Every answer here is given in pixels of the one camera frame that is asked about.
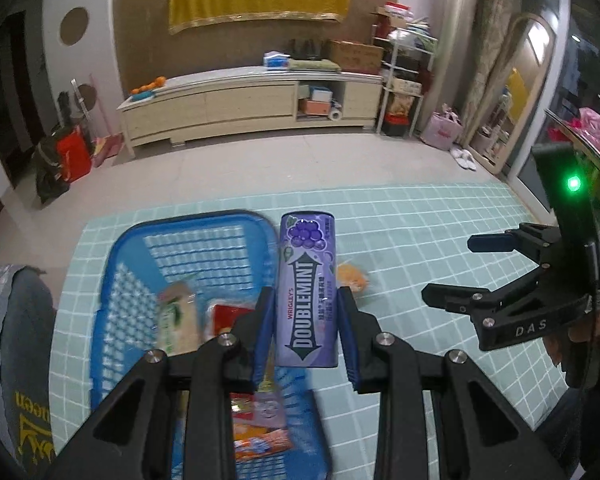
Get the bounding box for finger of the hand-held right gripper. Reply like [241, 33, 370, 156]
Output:
[422, 282, 501, 317]
[467, 223, 561, 267]

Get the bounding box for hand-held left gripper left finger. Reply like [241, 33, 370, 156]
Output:
[45, 286, 277, 480]

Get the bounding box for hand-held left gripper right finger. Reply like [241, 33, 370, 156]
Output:
[335, 285, 567, 480]

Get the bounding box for red snack bag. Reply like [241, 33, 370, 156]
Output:
[206, 301, 257, 342]

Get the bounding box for purple gum bottle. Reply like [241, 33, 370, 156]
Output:
[274, 211, 339, 370]

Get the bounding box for clear cracker packet green ends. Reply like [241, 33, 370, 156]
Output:
[156, 281, 204, 359]

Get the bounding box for orange snack bag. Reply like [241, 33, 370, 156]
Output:
[232, 426, 294, 464]

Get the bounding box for blue plastic basket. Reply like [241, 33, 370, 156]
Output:
[91, 209, 334, 480]

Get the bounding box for teal checked mat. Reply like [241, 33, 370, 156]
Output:
[50, 182, 581, 480]

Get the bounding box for pair of white slippers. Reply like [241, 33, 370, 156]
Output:
[450, 147, 477, 171]

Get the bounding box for pink gift bag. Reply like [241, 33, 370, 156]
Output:
[420, 104, 464, 150]

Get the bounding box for arched standing mirror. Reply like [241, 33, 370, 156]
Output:
[467, 12, 557, 177]

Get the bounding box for white shelf rack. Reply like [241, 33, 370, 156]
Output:
[374, 2, 439, 137]

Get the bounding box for beige curtain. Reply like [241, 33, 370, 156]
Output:
[431, 0, 512, 127]

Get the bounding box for cardboard box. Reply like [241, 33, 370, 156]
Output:
[329, 39, 385, 74]

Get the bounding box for grey printed cloth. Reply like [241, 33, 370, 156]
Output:
[0, 264, 59, 480]

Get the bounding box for beige low cabinet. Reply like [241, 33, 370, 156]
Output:
[117, 66, 385, 149]

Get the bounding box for dark backpack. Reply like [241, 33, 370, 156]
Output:
[32, 127, 74, 204]

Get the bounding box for plate of oranges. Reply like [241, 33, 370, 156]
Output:
[131, 76, 167, 101]

